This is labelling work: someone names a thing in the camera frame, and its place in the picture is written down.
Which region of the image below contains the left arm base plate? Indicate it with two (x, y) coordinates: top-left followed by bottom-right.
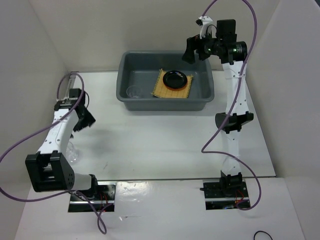
(68, 181), (117, 213)

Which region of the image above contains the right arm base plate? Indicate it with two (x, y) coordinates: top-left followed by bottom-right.
(199, 179), (251, 210)

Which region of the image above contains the bamboo mat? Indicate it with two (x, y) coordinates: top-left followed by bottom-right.
(151, 68), (194, 99)

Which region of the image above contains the black plate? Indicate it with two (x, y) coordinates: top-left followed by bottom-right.
(162, 70), (188, 86)

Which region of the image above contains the clear plastic cup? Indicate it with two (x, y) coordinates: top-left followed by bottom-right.
(66, 141), (81, 165)
(126, 85), (143, 99)

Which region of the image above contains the orange plastic plate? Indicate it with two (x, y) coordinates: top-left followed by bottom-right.
(164, 84), (187, 91)

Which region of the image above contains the grey plastic bin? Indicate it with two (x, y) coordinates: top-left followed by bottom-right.
(116, 50), (215, 111)

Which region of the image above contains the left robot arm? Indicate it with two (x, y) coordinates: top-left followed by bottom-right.
(25, 88), (100, 200)

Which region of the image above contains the black cable loop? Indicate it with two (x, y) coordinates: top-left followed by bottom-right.
(253, 230), (275, 240)

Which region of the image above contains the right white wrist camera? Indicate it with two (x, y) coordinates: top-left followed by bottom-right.
(196, 16), (213, 39)

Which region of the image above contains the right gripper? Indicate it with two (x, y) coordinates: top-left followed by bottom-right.
(180, 28), (221, 64)

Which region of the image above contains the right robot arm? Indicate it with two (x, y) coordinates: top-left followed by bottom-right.
(182, 16), (254, 197)

